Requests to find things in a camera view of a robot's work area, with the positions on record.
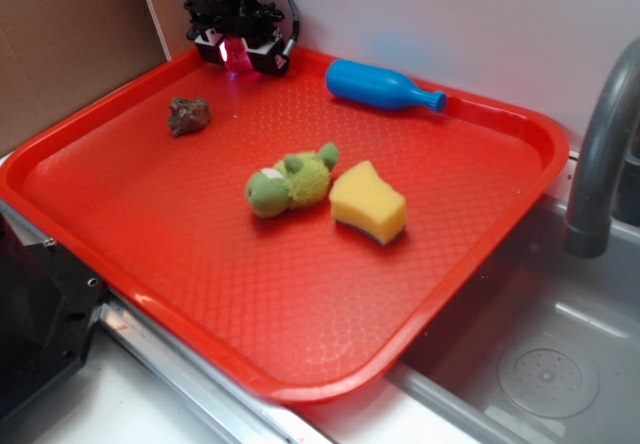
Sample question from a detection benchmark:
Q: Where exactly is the yellow sponge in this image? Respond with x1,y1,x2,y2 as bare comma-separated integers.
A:
329,160,408,245

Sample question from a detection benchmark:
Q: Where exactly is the blue plastic toy bottle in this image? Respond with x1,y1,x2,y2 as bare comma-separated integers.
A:
325,60,448,113

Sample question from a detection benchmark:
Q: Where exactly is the red plastic tray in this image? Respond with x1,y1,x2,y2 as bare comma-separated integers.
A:
1,49,569,403

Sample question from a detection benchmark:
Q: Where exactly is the grey toy faucet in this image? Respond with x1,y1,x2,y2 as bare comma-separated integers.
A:
563,40,639,258

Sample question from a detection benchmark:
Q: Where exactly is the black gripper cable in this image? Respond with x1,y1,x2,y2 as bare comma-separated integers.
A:
262,0,304,60

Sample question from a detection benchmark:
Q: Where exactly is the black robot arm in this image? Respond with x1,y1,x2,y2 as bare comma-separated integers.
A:
184,0,299,76

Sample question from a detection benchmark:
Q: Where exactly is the green plush turtle toy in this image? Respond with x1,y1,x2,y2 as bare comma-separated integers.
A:
245,142,340,218

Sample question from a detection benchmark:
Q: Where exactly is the grey toy sink basin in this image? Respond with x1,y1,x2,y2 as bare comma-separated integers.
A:
388,198,639,443

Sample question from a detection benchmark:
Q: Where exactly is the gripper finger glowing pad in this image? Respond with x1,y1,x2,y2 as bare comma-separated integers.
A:
194,29,225,66
246,41,290,76

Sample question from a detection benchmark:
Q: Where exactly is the brown rock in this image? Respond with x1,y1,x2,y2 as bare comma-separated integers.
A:
167,97,212,137

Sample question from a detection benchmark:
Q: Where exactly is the brown cardboard panel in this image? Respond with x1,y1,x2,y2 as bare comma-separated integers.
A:
1,0,165,155

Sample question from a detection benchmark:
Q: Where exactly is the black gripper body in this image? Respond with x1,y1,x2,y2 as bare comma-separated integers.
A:
184,0,285,49

